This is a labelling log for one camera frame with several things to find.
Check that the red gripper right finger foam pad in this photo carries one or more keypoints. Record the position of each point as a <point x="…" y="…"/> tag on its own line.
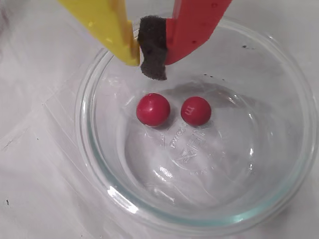
<point x="197" y="22"/>

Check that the red candy ball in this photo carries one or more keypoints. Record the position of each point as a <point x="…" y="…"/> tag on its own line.
<point x="153" y="109"/>
<point x="196" y="110"/>

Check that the small clear glass bowl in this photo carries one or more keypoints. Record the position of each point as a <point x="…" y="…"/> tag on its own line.
<point x="199" y="174"/>

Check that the white plastic table cover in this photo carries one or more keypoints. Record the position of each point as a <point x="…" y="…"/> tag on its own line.
<point x="32" y="149"/>

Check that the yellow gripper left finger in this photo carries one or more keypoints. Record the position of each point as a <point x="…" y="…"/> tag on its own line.
<point x="107" y="27"/>

